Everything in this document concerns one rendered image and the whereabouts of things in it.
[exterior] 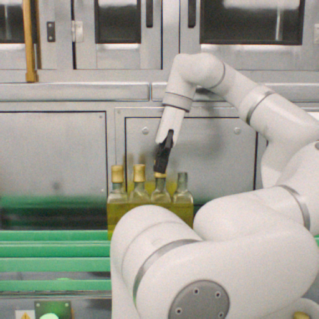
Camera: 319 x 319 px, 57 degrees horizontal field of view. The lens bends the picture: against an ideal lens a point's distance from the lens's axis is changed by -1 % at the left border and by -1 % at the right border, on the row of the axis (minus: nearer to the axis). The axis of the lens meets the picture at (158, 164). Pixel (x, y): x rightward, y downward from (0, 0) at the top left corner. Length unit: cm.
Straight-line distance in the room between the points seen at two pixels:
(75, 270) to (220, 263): 52
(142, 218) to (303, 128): 36
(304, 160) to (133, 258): 30
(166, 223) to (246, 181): 67
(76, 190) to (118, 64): 42
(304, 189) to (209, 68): 36
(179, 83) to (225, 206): 45
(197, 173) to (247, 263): 67
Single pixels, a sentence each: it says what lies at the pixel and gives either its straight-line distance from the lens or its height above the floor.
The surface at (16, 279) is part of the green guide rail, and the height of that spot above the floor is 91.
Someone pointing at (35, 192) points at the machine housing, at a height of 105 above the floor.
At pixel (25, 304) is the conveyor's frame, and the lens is 81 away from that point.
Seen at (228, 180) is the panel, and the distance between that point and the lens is 96.
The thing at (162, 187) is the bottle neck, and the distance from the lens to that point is 79.
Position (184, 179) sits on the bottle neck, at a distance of 79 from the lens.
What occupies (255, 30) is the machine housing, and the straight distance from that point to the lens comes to 104.
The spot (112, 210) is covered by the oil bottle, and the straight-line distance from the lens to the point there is 79.
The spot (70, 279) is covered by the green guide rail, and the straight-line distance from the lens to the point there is 77.
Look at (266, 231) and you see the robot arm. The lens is 31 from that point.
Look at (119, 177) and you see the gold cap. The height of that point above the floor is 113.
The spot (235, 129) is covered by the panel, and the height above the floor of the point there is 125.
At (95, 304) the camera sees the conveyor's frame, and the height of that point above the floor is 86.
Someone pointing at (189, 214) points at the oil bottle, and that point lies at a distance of 80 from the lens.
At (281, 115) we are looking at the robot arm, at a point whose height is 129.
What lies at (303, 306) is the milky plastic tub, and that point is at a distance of 88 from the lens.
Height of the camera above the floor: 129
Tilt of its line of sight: 9 degrees down
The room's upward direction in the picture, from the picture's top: straight up
